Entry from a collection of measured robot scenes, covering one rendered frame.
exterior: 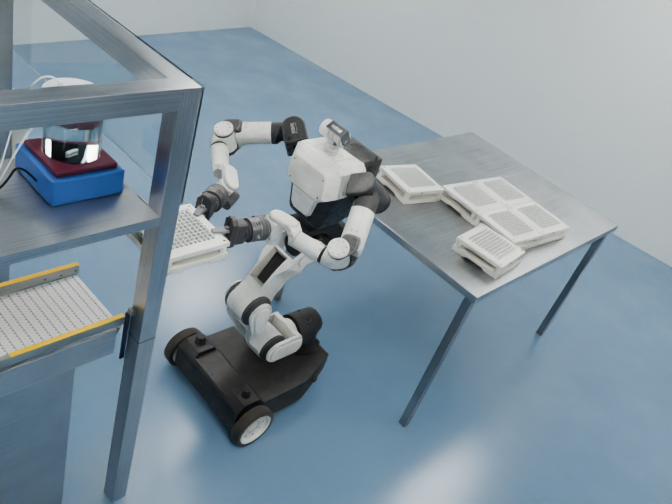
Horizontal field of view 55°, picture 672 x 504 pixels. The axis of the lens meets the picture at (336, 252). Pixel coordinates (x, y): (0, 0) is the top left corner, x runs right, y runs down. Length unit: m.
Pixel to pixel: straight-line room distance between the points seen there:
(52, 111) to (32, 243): 0.35
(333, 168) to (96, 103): 1.13
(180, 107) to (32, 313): 0.82
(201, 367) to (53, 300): 1.00
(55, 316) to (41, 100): 0.85
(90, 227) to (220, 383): 1.38
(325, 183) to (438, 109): 4.28
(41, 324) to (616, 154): 5.01
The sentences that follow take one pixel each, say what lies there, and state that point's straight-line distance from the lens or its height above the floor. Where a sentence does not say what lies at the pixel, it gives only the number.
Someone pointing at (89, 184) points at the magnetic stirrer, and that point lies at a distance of 1.80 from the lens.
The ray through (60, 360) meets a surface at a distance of 2.06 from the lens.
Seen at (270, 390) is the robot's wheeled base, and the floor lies 0.17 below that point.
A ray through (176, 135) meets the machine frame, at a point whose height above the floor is 1.57.
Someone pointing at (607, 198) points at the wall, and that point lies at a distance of 6.21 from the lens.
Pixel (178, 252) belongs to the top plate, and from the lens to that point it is 2.12.
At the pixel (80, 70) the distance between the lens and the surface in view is 2.15.
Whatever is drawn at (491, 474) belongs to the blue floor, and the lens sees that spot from 3.38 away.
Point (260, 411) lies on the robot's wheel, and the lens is 2.86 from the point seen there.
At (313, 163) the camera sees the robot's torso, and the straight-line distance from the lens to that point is 2.46.
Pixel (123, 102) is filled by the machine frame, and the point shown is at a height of 1.68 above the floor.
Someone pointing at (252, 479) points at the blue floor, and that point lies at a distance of 2.90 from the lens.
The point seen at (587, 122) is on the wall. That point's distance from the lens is 6.12.
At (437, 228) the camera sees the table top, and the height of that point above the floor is 0.88.
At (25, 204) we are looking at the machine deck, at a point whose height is 1.33.
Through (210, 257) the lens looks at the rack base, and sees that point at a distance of 2.20.
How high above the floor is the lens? 2.34
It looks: 33 degrees down
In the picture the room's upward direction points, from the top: 20 degrees clockwise
